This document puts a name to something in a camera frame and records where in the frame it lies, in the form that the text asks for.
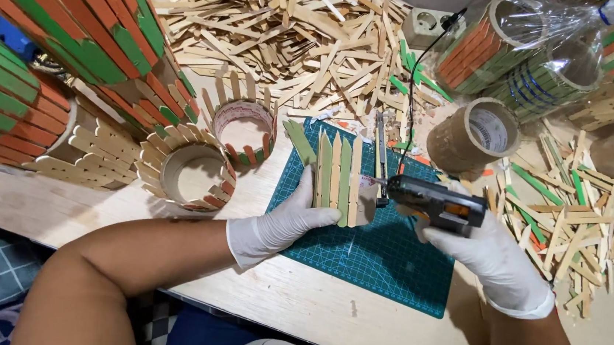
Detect person's right hand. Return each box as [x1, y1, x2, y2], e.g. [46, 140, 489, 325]
[407, 204, 564, 323]

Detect person's left hand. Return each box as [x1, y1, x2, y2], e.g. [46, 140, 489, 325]
[222, 157, 347, 278]

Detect black hot glue gun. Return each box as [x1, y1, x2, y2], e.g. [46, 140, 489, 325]
[370, 172, 490, 237]

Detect cardboard tube with stick cladding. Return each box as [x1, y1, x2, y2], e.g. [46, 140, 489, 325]
[311, 129, 384, 231]

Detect green cutting mat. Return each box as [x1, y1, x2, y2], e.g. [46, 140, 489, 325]
[258, 115, 467, 320]

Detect utility knife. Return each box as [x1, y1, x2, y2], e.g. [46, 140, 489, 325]
[366, 111, 397, 209]

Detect bare cardboard tube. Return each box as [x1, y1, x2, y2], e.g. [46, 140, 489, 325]
[424, 93, 525, 180]

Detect heap of plain and green sticks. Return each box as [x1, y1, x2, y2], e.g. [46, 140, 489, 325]
[470, 113, 614, 322]

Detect loose green stick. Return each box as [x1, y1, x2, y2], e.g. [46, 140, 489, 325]
[279, 118, 320, 167]

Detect white power socket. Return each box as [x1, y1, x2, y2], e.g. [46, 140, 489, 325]
[399, 6, 469, 55]

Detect short tube with upright sticks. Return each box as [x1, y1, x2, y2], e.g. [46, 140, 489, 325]
[196, 69, 283, 168]

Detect plastic bag of finished pots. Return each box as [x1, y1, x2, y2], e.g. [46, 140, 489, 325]
[431, 0, 614, 135]

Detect large heap of plain sticks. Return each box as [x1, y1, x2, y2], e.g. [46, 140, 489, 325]
[133, 0, 462, 147]

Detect stick-clad pot with scalloped rim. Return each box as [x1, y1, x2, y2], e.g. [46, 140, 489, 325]
[132, 119, 242, 215]

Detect person's clothing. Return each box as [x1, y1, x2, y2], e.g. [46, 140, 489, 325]
[0, 215, 390, 345]

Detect large orange green stick pot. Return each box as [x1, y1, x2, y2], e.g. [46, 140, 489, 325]
[0, 0, 210, 139]

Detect orange green plain stick pot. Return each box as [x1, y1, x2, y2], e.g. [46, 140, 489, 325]
[0, 21, 152, 192]

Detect blue plastic object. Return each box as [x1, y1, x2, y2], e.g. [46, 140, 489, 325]
[0, 15, 41, 63]

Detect black power cable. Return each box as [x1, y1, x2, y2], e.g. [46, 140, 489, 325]
[397, 3, 468, 180]

